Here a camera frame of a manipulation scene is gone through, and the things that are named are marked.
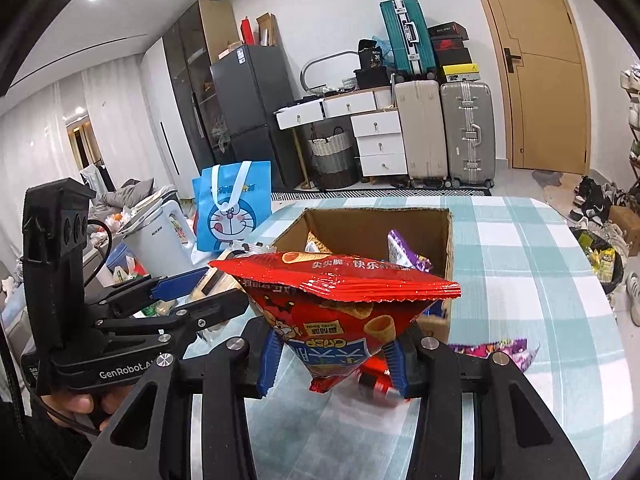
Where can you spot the grey floor mat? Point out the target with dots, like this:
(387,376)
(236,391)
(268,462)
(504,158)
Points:
(547,179)

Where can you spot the pile of grey clothes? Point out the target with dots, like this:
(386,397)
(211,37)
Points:
(130,195)

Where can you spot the teal suitcase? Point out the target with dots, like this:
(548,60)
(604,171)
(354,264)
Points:
(405,40)

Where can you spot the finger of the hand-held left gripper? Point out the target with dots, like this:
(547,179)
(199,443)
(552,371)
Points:
(172,285)
(215,310)

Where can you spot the oval metal mirror frame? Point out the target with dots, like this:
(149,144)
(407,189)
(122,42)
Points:
(315,65)

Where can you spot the wooden door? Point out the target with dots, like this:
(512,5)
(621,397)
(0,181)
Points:
(535,60)

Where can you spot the black bag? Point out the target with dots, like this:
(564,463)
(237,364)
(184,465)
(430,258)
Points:
(372,55)

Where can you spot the blue bucket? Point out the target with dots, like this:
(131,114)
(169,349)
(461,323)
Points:
(117,260)

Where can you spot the dark glass cabinet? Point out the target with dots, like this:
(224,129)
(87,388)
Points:
(195,85)

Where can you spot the blue plastic bag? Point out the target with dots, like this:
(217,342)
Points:
(381,42)

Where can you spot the gold shoe rack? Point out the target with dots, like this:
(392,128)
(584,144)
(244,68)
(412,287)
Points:
(636,170)

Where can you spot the white curtain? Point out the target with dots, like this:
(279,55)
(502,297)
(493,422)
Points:
(45,150)

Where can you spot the woven laundry basket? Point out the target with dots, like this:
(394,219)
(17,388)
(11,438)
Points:
(332,160)

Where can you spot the brown cardboard box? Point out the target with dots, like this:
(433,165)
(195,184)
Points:
(220,25)

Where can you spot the white wardrobe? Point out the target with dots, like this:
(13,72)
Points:
(165,115)

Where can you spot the blue cartoon tote bag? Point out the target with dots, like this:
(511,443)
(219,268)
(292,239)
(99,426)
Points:
(230,210)

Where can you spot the black bin with trash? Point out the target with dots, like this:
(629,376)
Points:
(600,260)

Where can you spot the silver suitcase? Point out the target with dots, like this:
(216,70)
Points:
(467,135)

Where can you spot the red blue cookie packet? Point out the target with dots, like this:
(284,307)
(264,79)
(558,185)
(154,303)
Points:
(377,380)

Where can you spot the red cone snack packet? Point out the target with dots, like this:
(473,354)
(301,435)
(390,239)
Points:
(340,320)

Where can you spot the red shoe box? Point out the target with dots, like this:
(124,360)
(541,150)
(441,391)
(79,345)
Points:
(450,45)

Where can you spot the dark grey refrigerator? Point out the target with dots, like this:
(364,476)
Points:
(255,110)

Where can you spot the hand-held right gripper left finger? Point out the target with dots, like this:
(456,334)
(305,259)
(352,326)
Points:
(272,360)

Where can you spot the white plastic appliance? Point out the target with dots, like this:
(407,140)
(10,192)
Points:
(155,240)

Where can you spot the red paper bag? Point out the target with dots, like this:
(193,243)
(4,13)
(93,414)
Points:
(247,32)

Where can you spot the pile of floor shoes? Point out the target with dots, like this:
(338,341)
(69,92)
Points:
(597,200)

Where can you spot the small floor cardboard box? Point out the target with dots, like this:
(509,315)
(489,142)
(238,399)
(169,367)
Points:
(625,220)

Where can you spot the white sneaker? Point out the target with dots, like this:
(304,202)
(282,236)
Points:
(634,300)

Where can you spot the rows of racked shoes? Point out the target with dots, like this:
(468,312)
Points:
(632,95)

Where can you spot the purple snack packet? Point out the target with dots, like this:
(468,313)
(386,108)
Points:
(405,250)
(495,350)

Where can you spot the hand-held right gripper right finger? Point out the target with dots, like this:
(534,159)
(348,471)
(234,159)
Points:
(397,367)

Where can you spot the person's left hand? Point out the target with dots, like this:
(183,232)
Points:
(80,402)

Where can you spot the beige suitcase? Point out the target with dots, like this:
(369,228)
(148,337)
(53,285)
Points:
(420,130)

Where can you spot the white drawer dresser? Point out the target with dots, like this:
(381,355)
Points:
(375,130)

